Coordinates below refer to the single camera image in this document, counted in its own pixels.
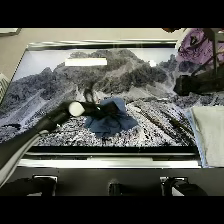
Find pale grey folded garment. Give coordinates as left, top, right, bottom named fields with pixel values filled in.
left=191, top=105, right=224, bottom=168

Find light blue garment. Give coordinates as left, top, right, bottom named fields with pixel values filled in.
left=186, top=107, right=210, bottom=169

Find blue trousers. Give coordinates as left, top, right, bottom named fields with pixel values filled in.
left=83, top=96, right=139, bottom=139

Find silver frame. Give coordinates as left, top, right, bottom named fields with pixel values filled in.
left=17, top=151, right=204, bottom=197

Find purple patterned garment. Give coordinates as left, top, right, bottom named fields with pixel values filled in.
left=175, top=28, right=224, bottom=76

